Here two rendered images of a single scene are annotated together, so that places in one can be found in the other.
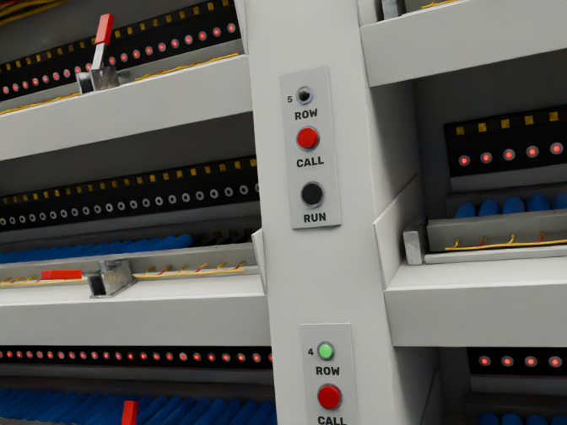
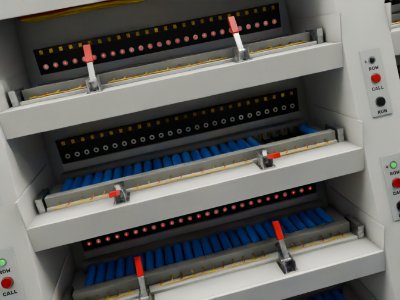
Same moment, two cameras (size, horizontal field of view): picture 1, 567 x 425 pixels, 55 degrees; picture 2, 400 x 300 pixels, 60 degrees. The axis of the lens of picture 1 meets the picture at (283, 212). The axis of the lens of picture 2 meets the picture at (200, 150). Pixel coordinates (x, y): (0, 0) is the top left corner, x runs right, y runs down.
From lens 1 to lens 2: 59 cm
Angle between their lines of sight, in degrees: 31
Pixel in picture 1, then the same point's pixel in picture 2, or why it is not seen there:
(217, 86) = (325, 56)
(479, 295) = not seen: outside the picture
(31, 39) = (82, 25)
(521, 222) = not seen: outside the picture
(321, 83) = (378, 55)
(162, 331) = (308, 177)
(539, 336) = not seen: outside the picture
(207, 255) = (305, 139)
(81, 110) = (244, 69)
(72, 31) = (121, 22)
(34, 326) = (224, 194)
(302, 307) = (380, 149)
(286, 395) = (377, 188)
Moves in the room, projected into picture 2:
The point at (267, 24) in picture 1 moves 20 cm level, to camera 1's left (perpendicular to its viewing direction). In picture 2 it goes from (350, 28) to (268, 33)
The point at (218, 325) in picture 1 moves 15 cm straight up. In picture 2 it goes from (338, 167) to (321, 87)
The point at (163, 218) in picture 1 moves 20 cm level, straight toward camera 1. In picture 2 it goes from (218, 133) to (296, 115)
